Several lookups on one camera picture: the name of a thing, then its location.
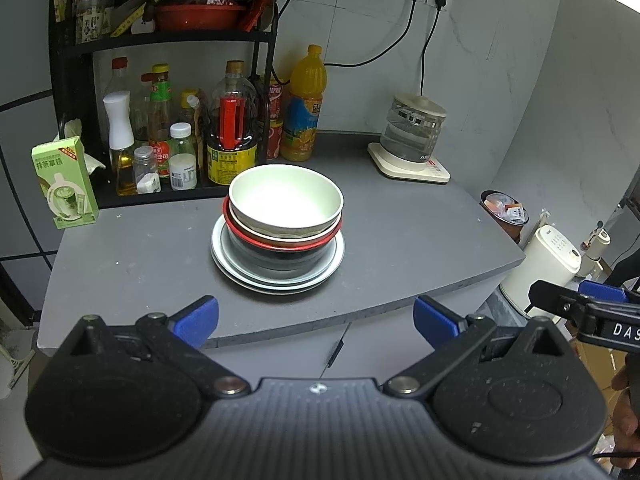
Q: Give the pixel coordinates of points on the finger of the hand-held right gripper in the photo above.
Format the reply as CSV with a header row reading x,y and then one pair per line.
x,y
602,291
555,300

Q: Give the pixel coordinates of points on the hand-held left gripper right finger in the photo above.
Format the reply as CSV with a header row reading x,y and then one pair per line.
x,y
435,322

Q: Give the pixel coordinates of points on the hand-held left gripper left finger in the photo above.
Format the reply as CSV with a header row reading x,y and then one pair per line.
x,y
197,317

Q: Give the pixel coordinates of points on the white plate with blue print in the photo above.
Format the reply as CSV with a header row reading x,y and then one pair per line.
x,y
331,260
280,290

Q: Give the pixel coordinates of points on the red rimmed black bowl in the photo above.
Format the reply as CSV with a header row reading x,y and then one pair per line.
x,y
280,260

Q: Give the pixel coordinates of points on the pale green bowl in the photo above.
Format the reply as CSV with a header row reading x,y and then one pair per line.
x,y
285,195

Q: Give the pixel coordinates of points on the person's right hand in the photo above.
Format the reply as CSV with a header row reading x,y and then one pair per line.
x,y
627,410

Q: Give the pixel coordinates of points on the white electric appliance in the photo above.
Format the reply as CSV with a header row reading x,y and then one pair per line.
x,y
540,265

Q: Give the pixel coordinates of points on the cardboard box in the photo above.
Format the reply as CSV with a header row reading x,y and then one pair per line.
x,y
597,370

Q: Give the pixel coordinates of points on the dark trash bin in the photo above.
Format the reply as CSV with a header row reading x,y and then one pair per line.
x,y
510,230

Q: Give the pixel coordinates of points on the white lidded jar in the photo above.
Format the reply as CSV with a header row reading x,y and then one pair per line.
x,y
182,167

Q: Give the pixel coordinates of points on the small clear spice jar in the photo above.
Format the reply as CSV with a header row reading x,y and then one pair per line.
x,y
146,170

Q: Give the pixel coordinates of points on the cream kettle base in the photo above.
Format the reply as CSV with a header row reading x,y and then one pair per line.
x,y
400,167

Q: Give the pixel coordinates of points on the crumpled white tissue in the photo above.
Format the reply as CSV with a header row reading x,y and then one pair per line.
x,y
92,162

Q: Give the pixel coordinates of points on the green carton box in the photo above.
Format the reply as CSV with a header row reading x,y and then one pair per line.
x,y
65,185

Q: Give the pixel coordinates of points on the red can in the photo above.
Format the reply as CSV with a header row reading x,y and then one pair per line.
x,y
277,100
275,140

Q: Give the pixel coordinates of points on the glass electric kettle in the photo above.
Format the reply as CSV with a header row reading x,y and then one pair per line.
x,y
412,130

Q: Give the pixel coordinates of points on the sauce bottle with yellow cap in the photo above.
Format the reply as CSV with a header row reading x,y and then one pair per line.
x,y
160,120

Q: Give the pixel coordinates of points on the oil bottle with white top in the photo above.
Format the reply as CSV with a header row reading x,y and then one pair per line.
x,y
120,125

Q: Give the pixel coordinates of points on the orange juice bottle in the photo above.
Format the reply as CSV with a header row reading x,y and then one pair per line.
x,y
302,110

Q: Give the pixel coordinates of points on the clear bottle with red cap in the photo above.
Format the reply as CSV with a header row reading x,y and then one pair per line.
x,y
119,77

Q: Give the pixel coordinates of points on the black shelf rack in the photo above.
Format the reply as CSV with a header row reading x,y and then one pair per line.
x,y
165,40

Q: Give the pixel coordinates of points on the red plastic basin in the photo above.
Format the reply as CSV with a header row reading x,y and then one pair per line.
x,y
197,16

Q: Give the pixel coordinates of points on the packets on shelf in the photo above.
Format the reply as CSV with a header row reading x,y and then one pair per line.
x,y
95,20

